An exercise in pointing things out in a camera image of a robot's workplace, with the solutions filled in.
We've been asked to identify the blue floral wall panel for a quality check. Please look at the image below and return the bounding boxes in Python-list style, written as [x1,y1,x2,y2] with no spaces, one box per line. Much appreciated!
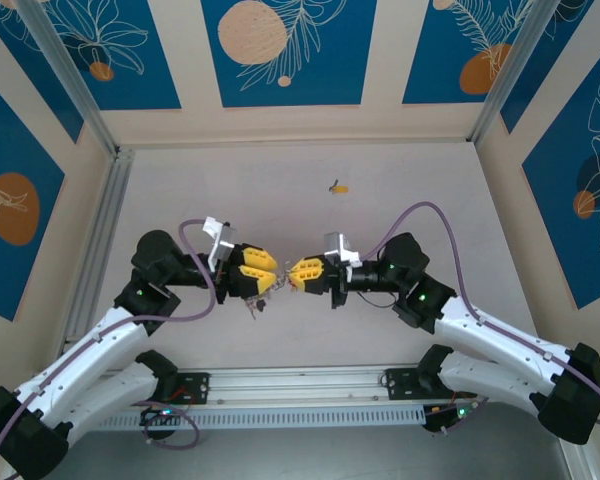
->
[42,0,182,111]
[0,69,66,322]
[0,9,85,145]
[402,0,526,105]
[522,47,600,310]
[499,0,600,135]

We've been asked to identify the aluminium frame rail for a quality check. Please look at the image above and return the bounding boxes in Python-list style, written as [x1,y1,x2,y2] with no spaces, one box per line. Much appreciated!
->
[554,434,596,480]

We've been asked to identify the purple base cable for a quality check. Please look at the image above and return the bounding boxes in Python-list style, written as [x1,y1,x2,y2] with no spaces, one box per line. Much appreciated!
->
[427,392,491,437]
[142,402,201,449]

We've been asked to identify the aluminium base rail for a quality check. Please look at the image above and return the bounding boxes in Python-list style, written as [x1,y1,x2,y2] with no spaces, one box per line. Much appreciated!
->
[177,367,421,406]

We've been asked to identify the blue panel with peach circle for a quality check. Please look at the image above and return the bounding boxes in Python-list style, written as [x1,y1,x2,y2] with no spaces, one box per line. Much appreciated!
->
[201,0,379,108]

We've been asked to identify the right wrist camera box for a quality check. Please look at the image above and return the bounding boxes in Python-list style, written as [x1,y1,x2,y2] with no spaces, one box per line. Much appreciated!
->
[323,230,365,271]

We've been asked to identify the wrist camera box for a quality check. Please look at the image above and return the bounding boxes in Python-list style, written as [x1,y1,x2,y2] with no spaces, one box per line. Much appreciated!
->
[201,216,239,274]
[323,230,365,271]

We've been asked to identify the slotted grey cable duct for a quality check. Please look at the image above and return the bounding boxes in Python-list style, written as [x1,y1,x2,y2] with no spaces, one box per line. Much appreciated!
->
[97,407,426,431]

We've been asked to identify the aluminium frame post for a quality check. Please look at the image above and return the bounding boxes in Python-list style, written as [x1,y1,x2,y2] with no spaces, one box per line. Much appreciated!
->
[17,0,121,159]
[467,0,554,146]

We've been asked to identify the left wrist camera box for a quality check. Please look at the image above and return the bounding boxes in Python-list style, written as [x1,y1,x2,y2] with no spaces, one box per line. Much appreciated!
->
[201,216,239,274]

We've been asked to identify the aluminium table side rail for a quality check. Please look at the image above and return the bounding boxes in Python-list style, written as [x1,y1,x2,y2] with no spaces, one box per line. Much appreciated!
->
[67,147,136,346]

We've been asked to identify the clear plastic bag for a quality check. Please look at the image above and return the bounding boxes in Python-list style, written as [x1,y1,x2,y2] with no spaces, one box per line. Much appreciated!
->
[244,269,297,321]

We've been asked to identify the black controller board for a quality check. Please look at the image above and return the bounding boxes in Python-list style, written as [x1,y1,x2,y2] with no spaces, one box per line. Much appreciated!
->
[422,402,476,436]
[139,404,181,441]

